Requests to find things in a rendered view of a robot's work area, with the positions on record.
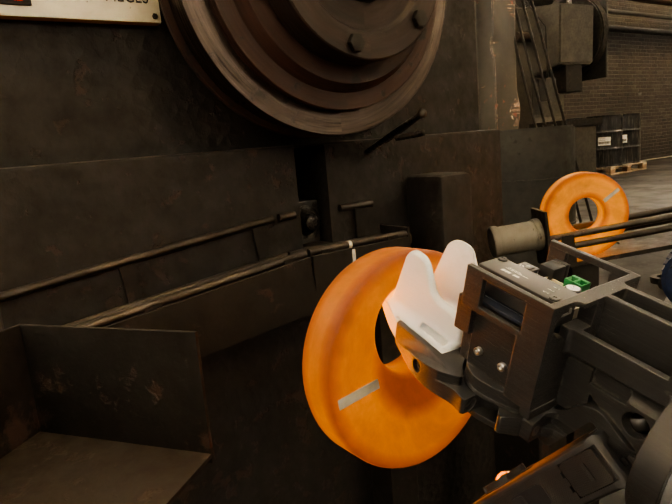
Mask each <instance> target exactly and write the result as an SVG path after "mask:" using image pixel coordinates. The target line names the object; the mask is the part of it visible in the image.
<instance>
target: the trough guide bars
mask: <svg viewBox="0 0 672 504"><path fill-rule="evenodd" d="M671 212H672V206H669V207H663V208H658V209H653V210H647V211H642V212H636V213H631V214H629V218H628V220H632V221H626V222H621V223H616V224H610V225H605V226H599V227H594V228H589V227H590V226H591V225H592V224H593V223H594V222H595V220H593V221H588V222H582V223H577V224H572V227H573V228H575V229H576V230H578V231H572V232H567V233H562V234H556V235H551V236H550V238H551V240H554V239H555V240H557V241H561V242H562V243H564V244H567V245H569V246H571V247H574V248H576V249H577V248H583V247H588V246H594V245H599V244H604V243H610V242H615V241H621V240H626V239H632V238H637V237H643V236H648V235H653V234H659V233H664V232H670V231H672V224H671V225H665V226H660V227H654V228H649V229H643V230H638V231H633V232H627V233H622V234H616V235H611V236H605V237H600V238H595V239H589V240H584V241H578V242H575V238H577V237H582V236H588V235H593V234H598V233H604V232H609V231H615V230H620V229H625V230H624V232H625V231H631V230H636V229H642V228H647V227H653V226H658V225H663V224H669V223H672V213H671ZM666 213H670V214H666ZM660 214H664V215H660ZM655 215H659V216H655ZM650 216H653V217H650ZM644 217H648V218H644ZM639 218H643V219H639ZM633 219H637V220H633ZM585 228H589V229H585ZM579 229H583V230H579ZM567 263H568V264H570V268H572V267H577V266H578V264H577V258H576V257H574V256H572V255H569V257H568V261H567Z"/></svg>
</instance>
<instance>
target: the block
mask: <svg viewBox="0 0 672 504"><path fill-rule="evenodd" d="M406 192H407V208H408V224H409V227H410V234H411V236H412V243H411V248H419V249H428V250H434V251H438V252H441V253H444V251H445V249H446V247H447V245H448V244H449V243H450V242H452V241H454V240H461V241H464V242H466V243H467V244H469V245H470V246H471V247H472V248H473V250H474V243H473V220H472V196H471V177H470V174H468V173H466V172H431V173H423V174H416V175H411V176H409V177H408V178H407V179H406Z"/></svg>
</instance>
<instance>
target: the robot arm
mask: <svg viewBox="0 0 672 504"><path fill-rule="evenodd" d="M569 255H572V256H574V257H576V258H579V259H581V260H583V261H586V262H588V263H590V264H593V265H595V266H597V267H600V268H602V269H604V270H607V271H609V272H610V274H609V277H608V281H607V283H605V284H602V285H599V286H595V287H593V288H592V289H590V285H591V282H589V281H587V280H585V279H582V278H580V277H578V276H576V275H572V276H569V277H567V276H568V272H569V268H570V264H568V263H567V261H568V257H569ZM640 278H641V275H638V274H636V273H634V272H631V271H629V270H626V269H624V268H622V267H619V266H617V265H614V264H612V263H610V262H607V261H605V260H602V259H600V258H598V257H595V256H593V255H591V254H588V253H586V252H583V251H581V250H579V249H576V248H574V247H571V246H569V245H567V244H564V243H562V242H559V241H557V240H555V239H554V240H551V242H550V246H549V251H548V255H547V259H546V262H545V263H542V264H540V267H539V268H537V267H535V266H533V265H531V264H529V263H527V262H523V263H519V264H515V263H513V262H511V261H509V260H508V259H507V258H506V257H502V256H501V257H498V258H495V259H492V260H488V261H485V262H482V263H480V264H479V266H478V265H477V260H476V255H475V252H474V250H473V248H472V247H471V246H470V245H469V244H467V243H466V242H464V241H461V240H454V241H452V242H450V243H449V244H448V245H447V247H446V249H445V251H444V253H443V255H442V258H441V260H440V262H439V264H438V266H437V269H436V271H435V273H433V268H432V264H431V262H430V260H429V258H428V257H427V256H426V255H425V254H424V253H422V252H421V251H419V250H414V251H411V252H410V253H409V254H408V255H407V257H406V260H405V263H404V266H403V268H402V271H401V274H400V277H399V280H398V283H397V286H396V288H395V289H394V290H393V291H392V292H391V293H390V294H389V295H388V297H387V298H386V299H385V301H384V303H383V304H382V307H383V310H384V313H385V316H386V319H387V322H388V324H389V327H390V329H391V331H392V333H393V335H394V337H395V343H396V345H397V347H398V349H399V351H400V353H401V355H402V357H403V359H404V360H405V362H406V364H407V366H408V368H409V370H410V371H411V373H412V374H413V375H414V377H415V378H416V379H417V380H418V381H419V382H420V383H421V384H422V385H423V386H424V387H426V388H427V389H428V390H430V391H431V392H433V393H434V394H436V395H437V396H439V397H441V398H442V399H444V400H446V401H447V402H449V403H450V404H451V405H453V406H454V407H455V409H456V410H457V411H458V412H459V413H460V414H465V413H467V412H469V413H470V414H471V415H472V416H473V417H475V418H476V419H478V420H479V421H481V422H483V423H485V424H487V425H489V426H491V427H492V428H494V430H495V431H496V432H497V433H500V434H507V435H511V436H520V437H521V438H523V439H524V440H525V441H527V442H528V443H529V442H530V441H532V440H534V439H536V438H537V437H538V439H539V440H540V441H541V442H542V443H543V444H545V445H548V446H549V445H552V444H553V443H555V442H557V441H558V440H560V439H562V438H563V437H565V436H567V435H568V434H570V433H572V432H574V431H575V430H577V429H579V428H580V427H582V426H584V425H585V424H587V423H589V422H591V423H593V424H594V426H595V427H596V428H595V429H593V430H591V431H589V432H588V433H586V434H584V435H583V436H581V437H579V438H577V439H576V440H574V441H572V442H571V443H569V444H567V445H565V446H564V447H562V448H560V449H559V450H557V451H555V452H554V453H552V454H550V455H548V456H547V457H545V458H543V459H542V460H540V461H538V462H537V463H535V464H532V465H530V466H529V467H527V468H526V467H525V465H524V464H523V463H522V464H520V465H518V466H517V467H515V468H513V469H512V470H504V471H501V472H500V473H498V474H497V476H496V477H495V479H494V481H493V482H491V483H490V484H488V485H487V486H485V487H484V488H483V490H484V492H485V493H486V494H484V495H483V496H481V497H480V498H479V500H477V501H476V502H474V503H473V504H590V503H593V502H595V501H597V500H599V499H601V498H604V497H606V496H608V495H610V494H613V493H615V492H617V491H619V490H621V489H624V488H625V502H626V504H672V305H671V304H669V303H667V302H664V301H662V300H660V299H657V298H655V297H653V296H651V295H648V294H646V293H644V292H641V291H639V290H637V287H638V284H639V281H640Z"/></svg>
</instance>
